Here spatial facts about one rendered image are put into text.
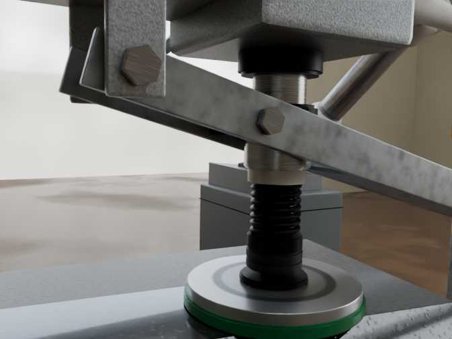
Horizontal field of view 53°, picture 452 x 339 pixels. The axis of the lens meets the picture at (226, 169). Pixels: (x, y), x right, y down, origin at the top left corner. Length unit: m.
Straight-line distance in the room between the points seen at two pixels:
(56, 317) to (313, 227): 1.24
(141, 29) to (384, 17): 0.25
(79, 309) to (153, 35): 0.33
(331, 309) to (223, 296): 0.12
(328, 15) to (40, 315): 0.44
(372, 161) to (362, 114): 7.19
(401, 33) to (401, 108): 7.93
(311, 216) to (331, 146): 1.15
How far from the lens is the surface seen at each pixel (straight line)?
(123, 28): 0.38
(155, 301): 0.58
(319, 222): 1.69
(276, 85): 0.52
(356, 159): 0.55
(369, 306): 0.60
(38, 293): 0.63
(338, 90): 1.76
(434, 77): 8.52
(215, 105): 0.44
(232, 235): 1.64
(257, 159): 0.52
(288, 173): 0.52
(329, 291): 0.55
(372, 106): 7.91
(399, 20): 0.53
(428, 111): 8.52
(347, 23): 0.47
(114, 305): 0.57
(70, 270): 0.71
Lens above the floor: 1.03
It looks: 5 degrees down
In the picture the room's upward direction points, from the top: 1 degrees clockwise
